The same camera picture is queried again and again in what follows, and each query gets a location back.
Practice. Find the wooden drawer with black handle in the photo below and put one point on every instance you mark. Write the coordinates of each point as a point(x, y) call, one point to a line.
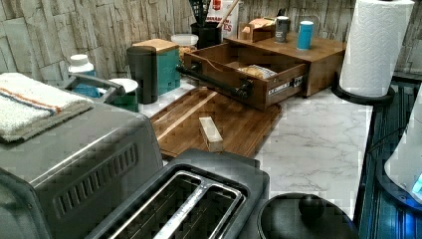
point(217, 68)

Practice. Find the packet inside drawer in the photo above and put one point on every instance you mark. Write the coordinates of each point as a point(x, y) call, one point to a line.
point(258, 71)

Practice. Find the wooden drawer cabinet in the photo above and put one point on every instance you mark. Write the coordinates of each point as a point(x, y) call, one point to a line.
point(325, 58)

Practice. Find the small wooden block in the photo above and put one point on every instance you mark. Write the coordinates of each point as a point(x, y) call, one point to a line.
point(211, 134)

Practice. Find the wooden cutting board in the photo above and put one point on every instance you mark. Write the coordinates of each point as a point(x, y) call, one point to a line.
point(243, 129)

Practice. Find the black two-slot toaster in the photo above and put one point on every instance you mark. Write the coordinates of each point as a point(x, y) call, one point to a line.
point(197, 195)

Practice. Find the glass jar with white lid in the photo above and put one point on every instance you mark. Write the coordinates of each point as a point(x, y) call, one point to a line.
point(186, 42)

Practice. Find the teal canister with wooden lid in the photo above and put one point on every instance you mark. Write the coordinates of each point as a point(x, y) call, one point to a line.
point(167, 58)

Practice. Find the green container with white lid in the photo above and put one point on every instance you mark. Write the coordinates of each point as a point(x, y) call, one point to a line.
point(130, 100)

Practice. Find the black utensil holder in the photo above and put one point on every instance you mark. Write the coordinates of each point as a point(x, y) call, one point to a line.
point(209, 34)

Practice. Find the small wooden box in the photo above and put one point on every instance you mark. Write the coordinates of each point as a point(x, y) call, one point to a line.
point(256, 30)

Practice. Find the white red cardboard box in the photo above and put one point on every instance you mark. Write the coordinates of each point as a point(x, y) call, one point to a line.
point(218, 10)

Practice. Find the black slotted spatula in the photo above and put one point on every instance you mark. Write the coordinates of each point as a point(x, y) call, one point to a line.
point(200, 10)

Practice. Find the dark grey cylindrical shaker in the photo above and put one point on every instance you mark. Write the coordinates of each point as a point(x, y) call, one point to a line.
point(282, 29)

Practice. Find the black round pot lid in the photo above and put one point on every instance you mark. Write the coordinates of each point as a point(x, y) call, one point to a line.
point(303, 216)

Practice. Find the black paper towel holder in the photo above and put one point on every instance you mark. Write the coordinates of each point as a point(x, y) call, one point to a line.
point(361, 100)

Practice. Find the blue cylindrical shaker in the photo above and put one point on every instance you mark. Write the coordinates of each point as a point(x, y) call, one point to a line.
point(305, 35)

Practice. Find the white bottle with blue label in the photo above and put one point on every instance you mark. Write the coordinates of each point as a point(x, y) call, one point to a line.
point(80, 63)

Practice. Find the stainless steel toaster oven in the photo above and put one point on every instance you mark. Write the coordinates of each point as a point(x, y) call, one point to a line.
point(64, 181)

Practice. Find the striped white folded towel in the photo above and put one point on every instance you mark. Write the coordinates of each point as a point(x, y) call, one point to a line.
point(28, 107)

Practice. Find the white paper towel roll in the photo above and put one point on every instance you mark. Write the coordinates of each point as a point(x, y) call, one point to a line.
point(374, 41)

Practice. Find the wooden spoon handle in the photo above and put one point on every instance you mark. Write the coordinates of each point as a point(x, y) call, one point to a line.
point(228, 12)

